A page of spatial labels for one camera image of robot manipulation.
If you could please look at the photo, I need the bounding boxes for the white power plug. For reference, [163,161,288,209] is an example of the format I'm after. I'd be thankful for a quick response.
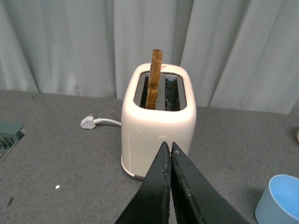
[80,115,121,129]

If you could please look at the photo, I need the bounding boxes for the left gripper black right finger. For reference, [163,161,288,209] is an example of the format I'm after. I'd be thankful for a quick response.
[171,142,249,224]

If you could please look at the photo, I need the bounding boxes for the green dish rack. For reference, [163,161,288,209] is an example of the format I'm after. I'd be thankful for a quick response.
[0,121,25,161]

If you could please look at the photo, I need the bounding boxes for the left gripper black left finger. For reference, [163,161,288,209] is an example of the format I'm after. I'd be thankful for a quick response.
[116,142,171,224]

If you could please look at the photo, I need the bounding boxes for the blue cup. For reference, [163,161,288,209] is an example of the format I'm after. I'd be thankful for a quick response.
[255,174,299,224]

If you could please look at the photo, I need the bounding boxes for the toasted bread slice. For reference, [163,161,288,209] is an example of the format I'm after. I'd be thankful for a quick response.
[146,49,163,110]

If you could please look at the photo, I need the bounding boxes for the white curtain backdrop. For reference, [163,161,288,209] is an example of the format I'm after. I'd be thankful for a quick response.
[0,0,299,114]

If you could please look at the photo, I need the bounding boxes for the cream two-slot toaster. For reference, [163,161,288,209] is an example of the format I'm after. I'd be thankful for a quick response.
[121,63,197,178]

